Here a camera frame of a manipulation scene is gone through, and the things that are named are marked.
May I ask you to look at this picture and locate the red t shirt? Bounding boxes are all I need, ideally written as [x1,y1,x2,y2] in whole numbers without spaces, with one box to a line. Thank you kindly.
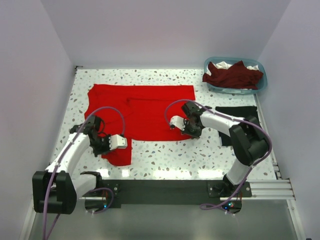
[84,84,196,166]

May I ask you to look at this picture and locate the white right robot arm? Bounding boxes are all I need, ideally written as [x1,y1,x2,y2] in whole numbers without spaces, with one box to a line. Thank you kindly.
[170,101,272,197]

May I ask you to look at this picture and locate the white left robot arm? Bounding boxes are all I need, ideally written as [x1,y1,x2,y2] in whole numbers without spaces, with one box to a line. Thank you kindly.
[32,115,110,215]

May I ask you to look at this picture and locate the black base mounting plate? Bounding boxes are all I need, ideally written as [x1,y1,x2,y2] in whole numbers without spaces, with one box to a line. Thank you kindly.
[82,179,236,211]

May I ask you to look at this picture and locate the folded black t shirt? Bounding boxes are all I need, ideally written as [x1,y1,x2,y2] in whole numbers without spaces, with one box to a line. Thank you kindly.
[215,106,259,147]

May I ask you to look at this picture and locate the dark maroon t shirt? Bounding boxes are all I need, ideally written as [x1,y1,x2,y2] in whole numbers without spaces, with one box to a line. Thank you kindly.
[202,60,264,90]

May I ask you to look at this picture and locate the translucent blue plastic bin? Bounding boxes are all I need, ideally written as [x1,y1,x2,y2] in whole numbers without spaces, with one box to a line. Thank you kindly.
[204,57,268,95]

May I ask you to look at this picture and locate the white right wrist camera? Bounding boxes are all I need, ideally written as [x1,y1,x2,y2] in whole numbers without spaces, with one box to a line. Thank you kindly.
[169,115,185,131]

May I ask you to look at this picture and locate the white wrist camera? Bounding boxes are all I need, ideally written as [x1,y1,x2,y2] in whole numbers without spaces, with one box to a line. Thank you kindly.
[108,134,128,151]
[169,115,185,131]

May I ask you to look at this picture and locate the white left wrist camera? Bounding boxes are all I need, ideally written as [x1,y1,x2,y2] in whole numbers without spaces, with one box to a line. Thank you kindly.
[108,134,128,151]

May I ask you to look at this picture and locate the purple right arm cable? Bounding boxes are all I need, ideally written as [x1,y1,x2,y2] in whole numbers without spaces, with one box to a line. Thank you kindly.
[163,99,273,216]

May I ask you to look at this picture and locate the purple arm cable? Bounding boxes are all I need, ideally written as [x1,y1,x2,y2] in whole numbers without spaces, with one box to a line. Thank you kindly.
[41,106,126,240]
[163,99,273,216]

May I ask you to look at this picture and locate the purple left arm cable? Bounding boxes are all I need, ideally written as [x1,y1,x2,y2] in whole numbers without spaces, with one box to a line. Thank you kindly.
[41,106,126,240]

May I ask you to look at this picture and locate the aluminium frame rail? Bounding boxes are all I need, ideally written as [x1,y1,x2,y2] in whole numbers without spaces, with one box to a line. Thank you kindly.
[219,177,297,201]

